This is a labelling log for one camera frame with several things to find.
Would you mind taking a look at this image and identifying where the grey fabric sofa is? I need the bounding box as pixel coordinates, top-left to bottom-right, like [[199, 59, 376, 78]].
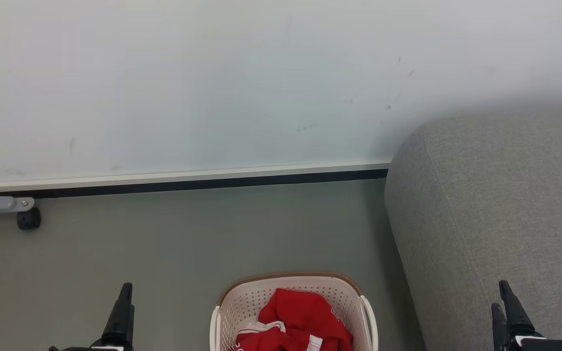
[[384, 104, 562, 351]]

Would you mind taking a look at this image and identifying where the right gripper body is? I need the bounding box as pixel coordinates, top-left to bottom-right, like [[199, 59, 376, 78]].
[[505, 333, 562, 351]]

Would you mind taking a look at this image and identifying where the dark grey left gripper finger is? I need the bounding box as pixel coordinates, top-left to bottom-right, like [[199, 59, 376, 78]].
[[101, 282, 136, 347]]

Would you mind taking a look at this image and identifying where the white partition board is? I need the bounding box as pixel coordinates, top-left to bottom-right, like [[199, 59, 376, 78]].
[[0, 0, 562, 198]]

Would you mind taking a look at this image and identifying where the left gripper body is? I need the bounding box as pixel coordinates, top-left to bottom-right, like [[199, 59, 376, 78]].
[[48, 343, 135, 351]]

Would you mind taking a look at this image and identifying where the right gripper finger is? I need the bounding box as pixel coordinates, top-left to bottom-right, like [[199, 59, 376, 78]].
[[491, 303, 508, 351], [499, 280, 536, 338]]

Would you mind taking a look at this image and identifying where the red garment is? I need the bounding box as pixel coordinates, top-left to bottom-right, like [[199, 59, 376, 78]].
[[227, 288, 355, 351]]

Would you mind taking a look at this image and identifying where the white perforated laundry basket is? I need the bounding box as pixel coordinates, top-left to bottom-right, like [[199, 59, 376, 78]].
[[209, 272, 379, 351]]

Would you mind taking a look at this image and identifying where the black caster wheel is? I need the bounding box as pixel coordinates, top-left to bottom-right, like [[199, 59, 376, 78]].
[[17, 207, 42, 231]]

